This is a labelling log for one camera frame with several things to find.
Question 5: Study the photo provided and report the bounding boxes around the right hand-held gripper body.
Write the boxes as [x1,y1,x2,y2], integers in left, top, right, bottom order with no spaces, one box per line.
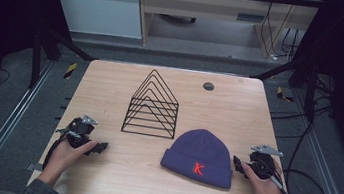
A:
[244,142,289,190]

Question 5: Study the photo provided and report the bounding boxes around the grey table grommet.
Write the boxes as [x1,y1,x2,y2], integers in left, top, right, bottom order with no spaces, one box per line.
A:
[201,81,216,92]

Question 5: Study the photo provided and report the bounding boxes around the person's right hand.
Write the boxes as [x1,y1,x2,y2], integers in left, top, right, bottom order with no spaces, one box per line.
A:
[236,155,289,194]

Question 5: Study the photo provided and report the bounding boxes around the purple knit beanie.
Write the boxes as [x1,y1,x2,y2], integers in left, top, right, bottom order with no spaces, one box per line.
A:
[157,123,239,190]

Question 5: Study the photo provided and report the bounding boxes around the black yellow striped tape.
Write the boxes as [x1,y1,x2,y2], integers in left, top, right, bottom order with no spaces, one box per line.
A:
[274,86,296,104]
[62,61,79,81]

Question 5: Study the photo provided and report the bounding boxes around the black wire rack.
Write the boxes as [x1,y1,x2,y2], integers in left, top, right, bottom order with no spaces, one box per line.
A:
[120,65,184,141]

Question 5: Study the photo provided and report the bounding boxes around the black metal stand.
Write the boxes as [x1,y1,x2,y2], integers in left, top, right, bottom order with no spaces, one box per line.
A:
[245,36,326,122]
[24,7,103,98]

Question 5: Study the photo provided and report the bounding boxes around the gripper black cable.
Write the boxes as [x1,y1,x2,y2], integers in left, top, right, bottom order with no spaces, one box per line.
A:
[41,135,67,173]
[276,108,343,194]

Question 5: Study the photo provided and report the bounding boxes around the person's left hand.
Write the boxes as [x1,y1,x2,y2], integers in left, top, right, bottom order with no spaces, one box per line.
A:
[36,133,100,192]

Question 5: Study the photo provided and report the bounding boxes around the hanging black cables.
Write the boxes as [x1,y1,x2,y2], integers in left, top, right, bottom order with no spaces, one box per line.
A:
[256,0,305,64]

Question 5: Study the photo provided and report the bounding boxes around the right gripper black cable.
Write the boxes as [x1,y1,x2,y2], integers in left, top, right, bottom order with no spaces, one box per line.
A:
[276,108,343,194]

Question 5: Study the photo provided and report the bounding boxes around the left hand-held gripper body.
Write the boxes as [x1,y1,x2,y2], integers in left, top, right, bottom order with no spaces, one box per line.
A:
[54,109,100,152]

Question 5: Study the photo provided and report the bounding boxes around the white cabinet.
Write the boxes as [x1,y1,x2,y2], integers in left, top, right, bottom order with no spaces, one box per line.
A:
[38,0,148,42]

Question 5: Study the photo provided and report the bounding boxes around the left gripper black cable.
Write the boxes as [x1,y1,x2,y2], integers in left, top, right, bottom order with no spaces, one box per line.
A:
[41,135,67,173]

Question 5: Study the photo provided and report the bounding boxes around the grey table clamp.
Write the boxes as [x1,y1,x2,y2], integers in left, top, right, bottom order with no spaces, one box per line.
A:
[25,162,44,174]

